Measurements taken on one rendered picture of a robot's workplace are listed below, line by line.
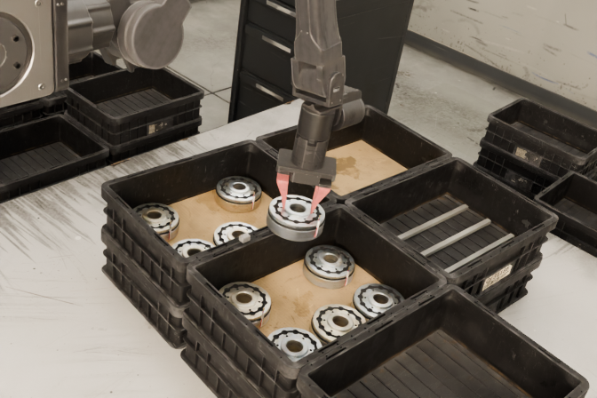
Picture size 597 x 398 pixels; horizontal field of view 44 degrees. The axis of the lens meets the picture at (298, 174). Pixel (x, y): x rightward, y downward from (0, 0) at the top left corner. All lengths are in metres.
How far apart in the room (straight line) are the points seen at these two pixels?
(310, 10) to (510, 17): 3.64
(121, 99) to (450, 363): 1.78
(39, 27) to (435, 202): 1.22
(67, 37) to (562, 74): 4.02
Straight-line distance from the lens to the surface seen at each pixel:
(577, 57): 4.61
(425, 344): 1.44
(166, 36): 0.91
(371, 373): 1.35
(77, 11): 0.86
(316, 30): 1.15
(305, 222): 1.31
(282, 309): 1.43
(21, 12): 0.81
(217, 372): 1.39
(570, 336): 1.80
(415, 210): 1.79
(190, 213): 1.64
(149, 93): 2.88
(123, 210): 1.48
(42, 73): 0.85
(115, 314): 1.58
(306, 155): 1.24
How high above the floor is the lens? 1.78
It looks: 32 degrees down
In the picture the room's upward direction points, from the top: 10 degrees clockwise
